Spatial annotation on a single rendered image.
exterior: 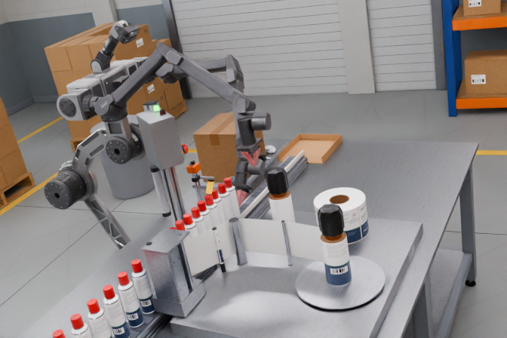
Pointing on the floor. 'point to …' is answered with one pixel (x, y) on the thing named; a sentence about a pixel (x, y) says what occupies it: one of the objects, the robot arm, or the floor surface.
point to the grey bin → (127, 172)
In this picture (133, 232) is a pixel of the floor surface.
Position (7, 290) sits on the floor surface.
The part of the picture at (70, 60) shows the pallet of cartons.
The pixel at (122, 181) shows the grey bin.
